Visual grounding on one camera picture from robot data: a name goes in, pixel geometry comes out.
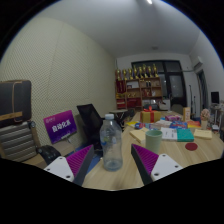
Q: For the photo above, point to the dark suitcase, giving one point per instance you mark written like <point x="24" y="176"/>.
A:
<point x="15" y="100"/>

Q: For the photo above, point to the grey ribbed suitcase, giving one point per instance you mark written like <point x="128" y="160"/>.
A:
<point x="16" y="141"/>

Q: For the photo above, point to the black framed glass door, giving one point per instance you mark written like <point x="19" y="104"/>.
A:
<point x="175" y="85"/>

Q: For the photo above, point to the teal book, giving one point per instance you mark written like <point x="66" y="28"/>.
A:
<point x="185" y="135"/>

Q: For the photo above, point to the pink flowers in white pot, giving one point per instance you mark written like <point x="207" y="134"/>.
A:
<point x="205" y="118"/>

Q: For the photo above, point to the clear plastic water bottle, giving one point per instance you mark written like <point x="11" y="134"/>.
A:
<point x="111" y="146"/>

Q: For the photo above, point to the white air conditioner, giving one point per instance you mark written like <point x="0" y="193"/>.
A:
<point x="198" y="62"/>

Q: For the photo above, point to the blue book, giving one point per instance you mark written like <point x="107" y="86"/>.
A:
<point x="179" y="125"/>
<point x="141" y="125"/>

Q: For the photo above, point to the orange book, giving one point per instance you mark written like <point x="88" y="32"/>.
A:
<point x="194" y="124"/>

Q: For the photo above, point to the grey upholstered chair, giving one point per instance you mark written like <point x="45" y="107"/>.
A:
<point x="177" y="109"/>

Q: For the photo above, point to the wooden shelf unit with trophies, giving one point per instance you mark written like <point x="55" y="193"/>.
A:
<point x="138" y="91"/>

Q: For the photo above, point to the black bag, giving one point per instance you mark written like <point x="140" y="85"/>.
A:
<point x="50" y="153"/>

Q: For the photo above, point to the yellow gift box red ribbon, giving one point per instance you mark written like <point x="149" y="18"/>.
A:
<point x="150" y="116"/>

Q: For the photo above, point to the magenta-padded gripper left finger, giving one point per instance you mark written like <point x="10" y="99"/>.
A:
<point x="60" y="166"/>

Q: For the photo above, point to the pink packet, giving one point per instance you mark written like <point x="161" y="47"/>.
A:
<point x="173" y="118"/>

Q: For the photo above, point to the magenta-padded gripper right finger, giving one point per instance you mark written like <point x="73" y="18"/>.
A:
<point x="165" y="165"/>

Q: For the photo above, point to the black computer monitor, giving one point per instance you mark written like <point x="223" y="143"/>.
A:
<point x="215" y="97"/>

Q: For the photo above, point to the orange standing card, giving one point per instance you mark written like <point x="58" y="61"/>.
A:
<point x="186" y="114"/>

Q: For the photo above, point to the flat round red coaster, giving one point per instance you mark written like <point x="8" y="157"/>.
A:
<point x="191" y="146"/>

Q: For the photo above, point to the pale green cup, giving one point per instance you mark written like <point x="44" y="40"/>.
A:
<point x="153" y="141"/>

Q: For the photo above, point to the small round side table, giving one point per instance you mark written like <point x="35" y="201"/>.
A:
<point x="118" y="112"/>

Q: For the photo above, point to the purple sign board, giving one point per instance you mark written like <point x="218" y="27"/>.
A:
<point x="60" y="126"/>

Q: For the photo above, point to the black office chair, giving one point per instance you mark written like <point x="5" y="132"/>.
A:
<point x="90" y="121"/>

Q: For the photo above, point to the ceiling tube light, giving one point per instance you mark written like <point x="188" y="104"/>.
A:
<point x="149" y="1"/>

